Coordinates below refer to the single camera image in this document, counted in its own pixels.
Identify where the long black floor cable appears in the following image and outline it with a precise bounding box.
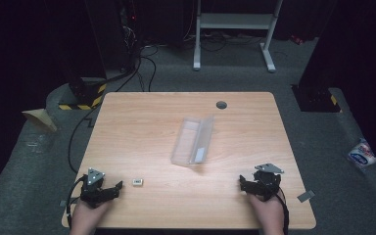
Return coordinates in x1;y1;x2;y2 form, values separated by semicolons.
67;45;159;174

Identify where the person's right hand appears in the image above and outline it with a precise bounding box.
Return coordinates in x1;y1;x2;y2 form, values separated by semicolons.
247;191;286;235

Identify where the beige cardboard piece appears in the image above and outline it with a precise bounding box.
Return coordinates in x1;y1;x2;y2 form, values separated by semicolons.
22;108;59;133

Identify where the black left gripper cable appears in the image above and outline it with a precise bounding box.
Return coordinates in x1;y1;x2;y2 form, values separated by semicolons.
66;175;88;228

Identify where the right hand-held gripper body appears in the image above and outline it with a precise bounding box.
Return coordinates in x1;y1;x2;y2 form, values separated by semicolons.
251;163;285;202

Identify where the small red object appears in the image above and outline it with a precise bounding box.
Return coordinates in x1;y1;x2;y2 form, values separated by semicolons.
289;33;306;46

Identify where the clear plastic pencil box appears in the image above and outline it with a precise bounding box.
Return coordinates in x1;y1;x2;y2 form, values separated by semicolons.
170;115;215;167

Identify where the dark equipment rack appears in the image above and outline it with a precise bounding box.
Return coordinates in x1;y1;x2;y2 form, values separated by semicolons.
117;0;142;73

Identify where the person's left hand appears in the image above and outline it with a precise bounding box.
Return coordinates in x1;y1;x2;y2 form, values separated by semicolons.
69;198;112;235

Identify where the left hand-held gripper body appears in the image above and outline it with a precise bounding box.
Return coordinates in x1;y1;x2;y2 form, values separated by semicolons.
79;167;113;209

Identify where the grey tape strip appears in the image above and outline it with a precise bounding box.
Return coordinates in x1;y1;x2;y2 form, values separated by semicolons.
297;190;316;204

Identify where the white blue packet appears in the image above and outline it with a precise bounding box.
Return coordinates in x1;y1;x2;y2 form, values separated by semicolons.
347;138;376;169

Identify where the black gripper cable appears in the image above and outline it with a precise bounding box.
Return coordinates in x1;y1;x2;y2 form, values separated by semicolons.
276;187;290;235
66;175;88;228

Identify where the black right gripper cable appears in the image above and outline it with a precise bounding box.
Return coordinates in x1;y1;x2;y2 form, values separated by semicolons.
276;187;290;235

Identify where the black yellow striped stand base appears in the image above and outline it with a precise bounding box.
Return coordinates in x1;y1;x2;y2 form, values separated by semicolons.
58;77;108;112

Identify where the white metal stand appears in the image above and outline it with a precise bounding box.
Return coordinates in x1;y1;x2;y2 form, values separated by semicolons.
193;0;284;73

